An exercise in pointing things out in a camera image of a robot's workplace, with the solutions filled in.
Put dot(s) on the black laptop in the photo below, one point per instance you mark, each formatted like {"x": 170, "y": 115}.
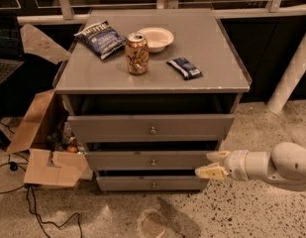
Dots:
{"x": 11, "y": 46}

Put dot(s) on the grey top drawer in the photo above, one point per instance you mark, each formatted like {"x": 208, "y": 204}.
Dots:
{"x": 151, "y": 128}

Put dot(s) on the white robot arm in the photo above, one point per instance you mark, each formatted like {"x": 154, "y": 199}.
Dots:
{"x": 285, "y": 165}

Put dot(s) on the white paper bowl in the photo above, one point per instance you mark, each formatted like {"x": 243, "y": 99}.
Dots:
{"x": 158, "y": 38}

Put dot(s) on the blue chip bag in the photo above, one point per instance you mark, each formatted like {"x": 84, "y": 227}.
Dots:
{"x": 101, "y": 39}

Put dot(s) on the small blue snack packet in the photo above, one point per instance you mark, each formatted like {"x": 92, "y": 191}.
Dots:
{"x": 186, "y": 68}

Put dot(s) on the grey drawer cabinet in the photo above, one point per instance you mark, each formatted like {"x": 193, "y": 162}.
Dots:
{"x": 90, "y": 85}

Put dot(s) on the grey drawer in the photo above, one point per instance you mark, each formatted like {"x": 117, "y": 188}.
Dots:
{"x": 146, "y": 160}
{"x": 151, "y": 128}
{"x": 151, "y": 183}

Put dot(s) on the white railing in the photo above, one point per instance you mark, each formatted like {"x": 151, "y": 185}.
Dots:
{"x": 172, "y": 4}

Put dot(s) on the open cardboard box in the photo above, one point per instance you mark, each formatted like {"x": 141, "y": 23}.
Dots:
{"x": 46, "y": 165}

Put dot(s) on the gold drink can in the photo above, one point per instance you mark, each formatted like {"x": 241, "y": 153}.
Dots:
{"x": 137, "y": 53}

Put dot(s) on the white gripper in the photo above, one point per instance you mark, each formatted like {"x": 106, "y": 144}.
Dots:
{"x": 235, "y": 165}

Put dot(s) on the grey middle drawer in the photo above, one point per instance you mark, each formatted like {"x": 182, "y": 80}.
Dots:
{"x": 146, "y": 160}

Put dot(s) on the round floor drain cover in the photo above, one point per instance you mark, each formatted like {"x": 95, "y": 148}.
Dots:
{"x": 152, "y": 225}

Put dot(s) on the grey bottom drawer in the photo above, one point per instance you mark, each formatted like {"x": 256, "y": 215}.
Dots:
{"x": 151, "y": 183}

